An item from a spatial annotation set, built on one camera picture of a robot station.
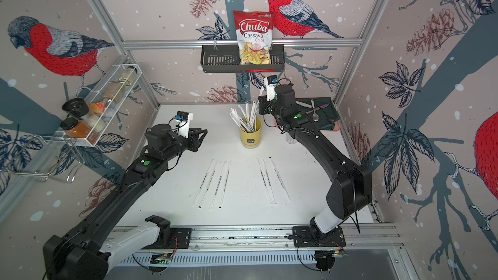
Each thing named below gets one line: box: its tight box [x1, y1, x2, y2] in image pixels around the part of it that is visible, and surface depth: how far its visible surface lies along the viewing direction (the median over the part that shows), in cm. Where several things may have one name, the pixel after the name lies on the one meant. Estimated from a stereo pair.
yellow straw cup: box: [239, 117, 263, 150], surface depth 95 cm
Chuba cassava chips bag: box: [233, 10, 274, 66], surface depth 85 cm
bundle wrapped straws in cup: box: [228, 100, 260, 133], surface depth 95 cm
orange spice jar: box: [59, 116, 100, 146], surface depth 62 cm
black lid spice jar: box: [61, 97, 90, 118], surface depth 63 cm
